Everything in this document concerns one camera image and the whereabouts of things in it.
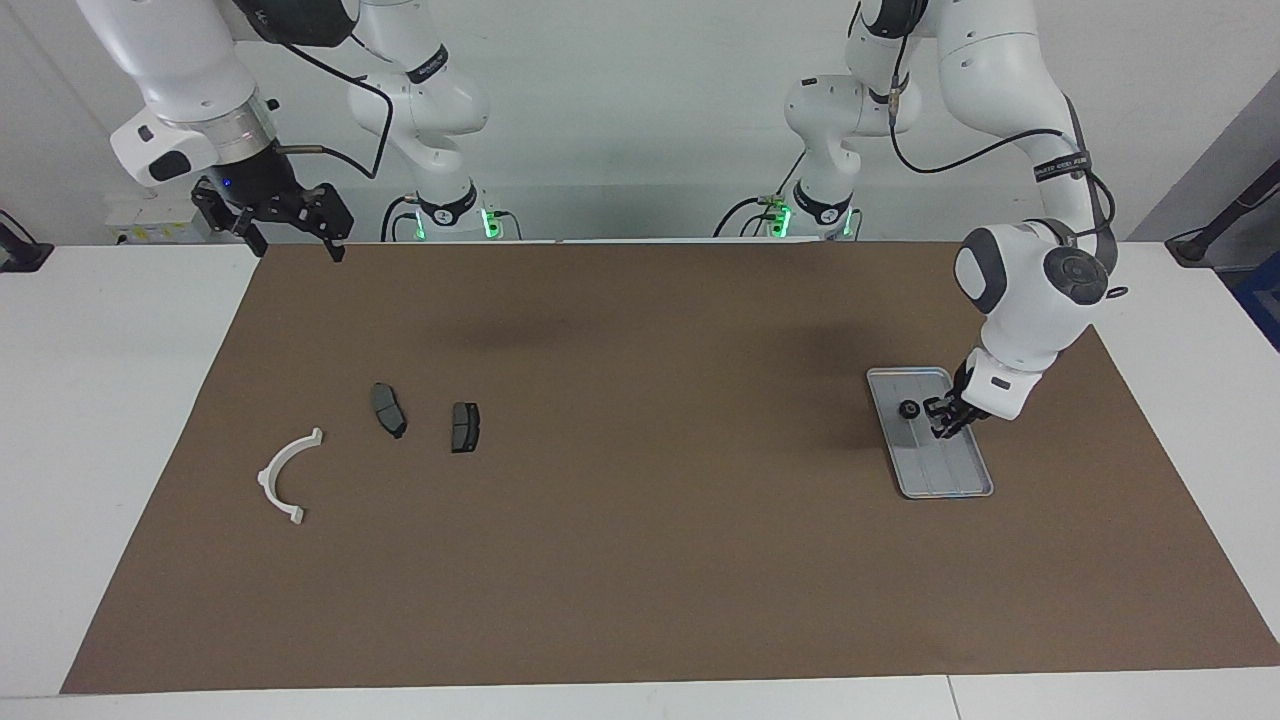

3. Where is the silver metal tray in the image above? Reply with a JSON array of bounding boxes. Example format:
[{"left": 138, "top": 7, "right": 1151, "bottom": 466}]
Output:
[{"left": 865, "top": 366, "right": 996, "bottom": 501}]

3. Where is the white power box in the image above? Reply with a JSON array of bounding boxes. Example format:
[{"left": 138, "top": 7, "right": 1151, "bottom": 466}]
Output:
[{"left": 105, "top": 195, "right": 206, "bottom": 246}]

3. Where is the long dark brake pad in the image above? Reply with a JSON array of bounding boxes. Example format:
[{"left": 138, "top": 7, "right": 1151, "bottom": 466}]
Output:
[{"left": 372, "top": 383, "right": 408, "bottom": 440}]

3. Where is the blue box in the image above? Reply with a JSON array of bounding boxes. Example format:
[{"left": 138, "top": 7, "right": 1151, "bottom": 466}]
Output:
[{"left": 1235, "top": 255, "right": 1280, "bottom": 351}]

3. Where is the brown table mat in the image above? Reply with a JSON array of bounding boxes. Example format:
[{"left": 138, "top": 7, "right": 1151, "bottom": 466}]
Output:
[{"left": 60, "top": 240, "right": 1280, "bottom": 694}]

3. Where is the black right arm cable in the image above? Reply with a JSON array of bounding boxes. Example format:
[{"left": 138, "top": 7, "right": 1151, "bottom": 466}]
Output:
[{"left": 270, "top": 38, "right": 396, "bottom": 181}]

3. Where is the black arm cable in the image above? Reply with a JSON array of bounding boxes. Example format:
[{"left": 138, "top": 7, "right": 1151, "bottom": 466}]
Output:
[
  {"left": 885, "top": 0, "right": 1126, "bottom": 301},
  {"left": 270, "top": 38, "right": 396, "bottom": 181}
]

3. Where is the black clamp mount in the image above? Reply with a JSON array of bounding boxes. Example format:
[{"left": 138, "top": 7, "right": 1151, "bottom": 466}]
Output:
[{"left": 0, "top": 210, "right": 53, "bottom": 273}]

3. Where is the white half-ring bracket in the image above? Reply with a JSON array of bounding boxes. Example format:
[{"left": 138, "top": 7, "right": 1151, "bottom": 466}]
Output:
[{"left": 257, "top": 428, "right": 325, "bottom": 526}]

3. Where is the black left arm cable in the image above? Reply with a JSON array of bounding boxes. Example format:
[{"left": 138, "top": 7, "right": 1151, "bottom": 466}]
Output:
[{"left": 885, "top": 0, "right": 1126, "bottom": 301}]

